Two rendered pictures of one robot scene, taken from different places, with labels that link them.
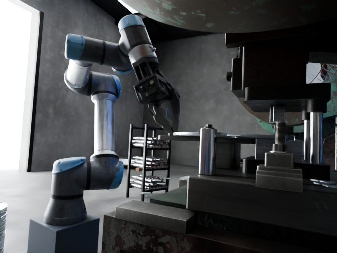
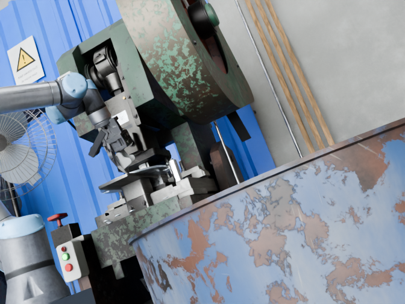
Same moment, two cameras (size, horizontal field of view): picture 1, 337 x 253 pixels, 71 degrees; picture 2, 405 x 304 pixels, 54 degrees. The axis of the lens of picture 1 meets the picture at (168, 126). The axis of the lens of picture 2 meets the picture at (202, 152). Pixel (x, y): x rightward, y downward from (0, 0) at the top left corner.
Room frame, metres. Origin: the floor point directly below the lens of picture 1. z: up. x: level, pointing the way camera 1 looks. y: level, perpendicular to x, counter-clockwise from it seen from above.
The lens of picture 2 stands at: (0.58, 1.45, 0.45)
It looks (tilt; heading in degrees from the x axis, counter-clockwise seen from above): 12 degrees up; 261
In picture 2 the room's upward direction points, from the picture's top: 21 degrees counter-clockwise
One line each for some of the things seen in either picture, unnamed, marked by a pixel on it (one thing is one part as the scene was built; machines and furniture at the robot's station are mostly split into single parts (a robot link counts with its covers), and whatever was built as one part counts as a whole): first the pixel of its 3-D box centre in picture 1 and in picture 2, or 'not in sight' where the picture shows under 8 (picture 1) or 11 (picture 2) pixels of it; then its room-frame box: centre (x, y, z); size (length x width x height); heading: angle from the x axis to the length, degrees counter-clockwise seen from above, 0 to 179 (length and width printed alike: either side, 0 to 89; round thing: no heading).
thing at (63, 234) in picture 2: not in sight; (70, 248); (0.95, -0.20, 0.62); 0.10 x 0.06 x 0.20; 154
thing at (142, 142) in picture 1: (148, 161); not in sight; (3.16, 0.24, 0.47); 0.46 x 0.43 x 0.95; 44
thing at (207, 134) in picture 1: (207, 149); (175, 170); (0.46, -0.08, 0.75); 0.03 x 0.03 x 0.10; 64
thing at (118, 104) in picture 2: (265, 37); (128, 125); (0.58, -0.23, 1.04); 0.17 x 0.15 x 0.30; 64
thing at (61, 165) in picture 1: (70, 174); (23, 242); (0.93, 0.37, 0.62); 0.13 x 0.12 x 0.14; 116
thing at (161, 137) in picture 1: (209, 160); (134, 195); (0.64, -0.11, 0.72); 0.25 x 0.14 x 0.14; 64
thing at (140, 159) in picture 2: (284, 105); (145, 163); (0.56, -0.27, 0.86); 0.20 x 0.16 x 0.05; 154
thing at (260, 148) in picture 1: (279, 149); (152, 186); (0.57, -0.27, 0.76); 0.15 x 0.09 x 0.05; 154
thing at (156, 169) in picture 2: (227, 136); (135, 180); (0.62, -0.16, 0.78); 0.29 x 0.29 x 0.01
